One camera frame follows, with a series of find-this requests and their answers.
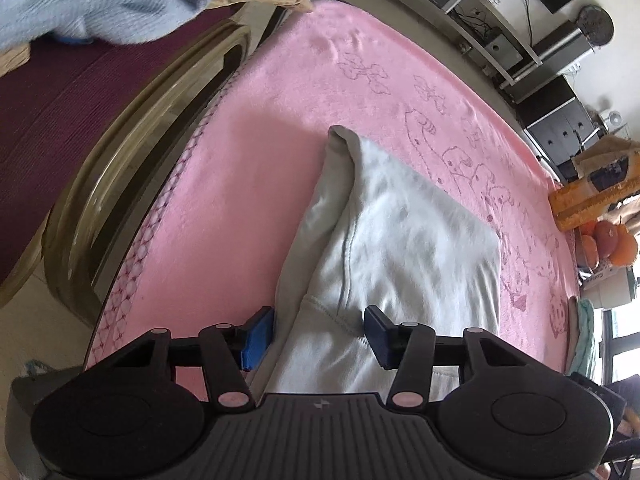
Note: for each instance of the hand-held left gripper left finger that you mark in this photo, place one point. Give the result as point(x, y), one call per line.
point(257, 337)

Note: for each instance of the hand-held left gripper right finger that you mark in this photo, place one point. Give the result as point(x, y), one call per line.
point(377, 337)

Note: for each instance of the white t-shirt with script print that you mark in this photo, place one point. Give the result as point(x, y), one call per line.
point(400, 240)

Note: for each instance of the pink printed blanket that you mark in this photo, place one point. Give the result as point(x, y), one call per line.
point(250, 160)

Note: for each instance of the orange drink bottle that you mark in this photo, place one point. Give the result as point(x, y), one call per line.
point(585, 205)

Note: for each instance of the red apple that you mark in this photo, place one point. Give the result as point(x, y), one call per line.
point(607, 237)

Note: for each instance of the black cabinet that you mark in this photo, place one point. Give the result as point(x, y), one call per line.
point(550, 110)

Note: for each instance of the chair with maroon cushion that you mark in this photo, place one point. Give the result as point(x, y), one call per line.
point(75, 110)

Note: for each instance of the small white fan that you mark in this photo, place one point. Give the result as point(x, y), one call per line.
point(612, 119)

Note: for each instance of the grey metal shelf unit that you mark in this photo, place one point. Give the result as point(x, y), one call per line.
point(500, 35)

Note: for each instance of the grey black appliance box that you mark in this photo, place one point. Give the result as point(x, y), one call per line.
point(565, 50)

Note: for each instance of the round black fan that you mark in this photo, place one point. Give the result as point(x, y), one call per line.
point(597, 25)

